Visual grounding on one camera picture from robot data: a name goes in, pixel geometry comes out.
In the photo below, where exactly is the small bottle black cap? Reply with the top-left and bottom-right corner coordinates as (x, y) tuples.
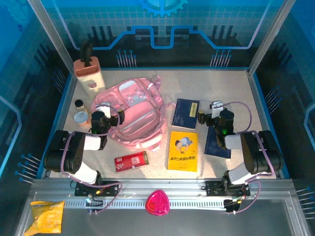
(74, 99), (86, 112)

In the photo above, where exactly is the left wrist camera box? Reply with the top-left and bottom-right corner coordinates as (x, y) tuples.
(95, 102), (111, 119)

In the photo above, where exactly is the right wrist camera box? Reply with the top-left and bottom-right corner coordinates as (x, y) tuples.
(209, 100), (225, 119)

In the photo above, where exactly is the dark blue book yellow label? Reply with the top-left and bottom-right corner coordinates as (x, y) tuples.
(171, 98), (200, 130)

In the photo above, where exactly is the black knife handle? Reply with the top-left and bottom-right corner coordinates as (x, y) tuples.
(80, 40), (94, 67)

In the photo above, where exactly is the copper tin can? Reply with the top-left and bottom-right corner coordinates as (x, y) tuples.
(73, 111), (91, 128)

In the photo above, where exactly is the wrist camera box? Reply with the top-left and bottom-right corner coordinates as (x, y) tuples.
(209, 100), (225, 119)
(95, 102), (111, 119)

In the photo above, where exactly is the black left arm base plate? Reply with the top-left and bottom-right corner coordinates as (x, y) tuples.
(74, 181), (119, 197)

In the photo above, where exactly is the pink backpack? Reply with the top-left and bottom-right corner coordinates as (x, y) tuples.
(90, 75), (177, 152)

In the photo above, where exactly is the slotted grey cable duct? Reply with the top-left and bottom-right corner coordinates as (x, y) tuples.
(63, 199), (228, 209)

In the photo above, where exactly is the yellow snack bag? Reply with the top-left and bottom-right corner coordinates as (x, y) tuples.
(24, 200), (65, 236)

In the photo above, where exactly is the aluminium frame post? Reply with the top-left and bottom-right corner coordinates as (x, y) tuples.
(247, 0), (297, 76)
(26, 0), (77, 77)

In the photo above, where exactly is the pink triangular button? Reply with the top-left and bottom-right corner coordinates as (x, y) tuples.
(144, 189), (170, 217)

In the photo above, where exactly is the cream knife block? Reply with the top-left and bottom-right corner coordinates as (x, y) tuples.
(73, 56), (106, 100)

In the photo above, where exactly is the aluminium front beam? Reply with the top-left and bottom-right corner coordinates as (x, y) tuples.
(31, 178), (295, 197)

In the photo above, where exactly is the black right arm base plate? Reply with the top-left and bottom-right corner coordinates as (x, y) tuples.
(205, 181), (251, 197)

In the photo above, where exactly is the red snack packet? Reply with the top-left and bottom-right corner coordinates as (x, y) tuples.
(114, 150), (150, 173)

